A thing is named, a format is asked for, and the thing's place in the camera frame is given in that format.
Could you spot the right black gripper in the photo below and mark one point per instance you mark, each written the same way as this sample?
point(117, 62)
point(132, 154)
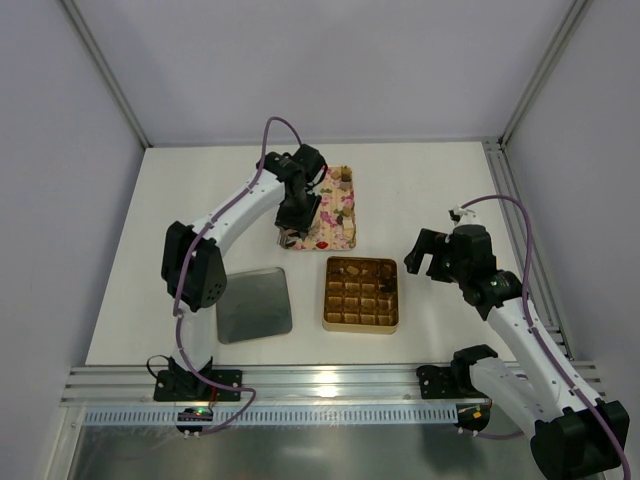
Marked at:
point(431, 254)

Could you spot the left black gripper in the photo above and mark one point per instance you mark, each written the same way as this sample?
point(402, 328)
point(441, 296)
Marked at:
point(296, 218)

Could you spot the metal tongs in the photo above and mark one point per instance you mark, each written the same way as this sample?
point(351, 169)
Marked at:
point(287, 238)

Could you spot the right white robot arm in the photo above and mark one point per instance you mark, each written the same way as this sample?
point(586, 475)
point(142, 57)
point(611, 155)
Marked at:
point(572, 432)

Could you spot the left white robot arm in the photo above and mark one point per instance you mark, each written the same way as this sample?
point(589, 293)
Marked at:
point(193, 268)

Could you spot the gold chocolate box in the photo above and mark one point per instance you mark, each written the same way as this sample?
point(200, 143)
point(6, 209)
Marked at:
point(366, 303)

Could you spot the floral tray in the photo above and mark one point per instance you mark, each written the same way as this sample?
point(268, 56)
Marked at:
point(337, 208)

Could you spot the silver tin lid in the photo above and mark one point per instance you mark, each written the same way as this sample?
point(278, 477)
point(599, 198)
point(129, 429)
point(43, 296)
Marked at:
point(255, 305)

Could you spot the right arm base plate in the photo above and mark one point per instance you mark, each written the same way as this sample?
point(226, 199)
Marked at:
point(436, 382)

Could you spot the slotted cable duct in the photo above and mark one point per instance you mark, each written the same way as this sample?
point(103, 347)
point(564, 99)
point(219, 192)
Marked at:
point(273, 415)

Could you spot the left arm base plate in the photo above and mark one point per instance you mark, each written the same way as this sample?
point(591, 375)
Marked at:
point(183, 386)

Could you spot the aluminium rail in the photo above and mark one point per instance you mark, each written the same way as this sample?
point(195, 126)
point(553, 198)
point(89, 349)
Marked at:
point(124, 385)

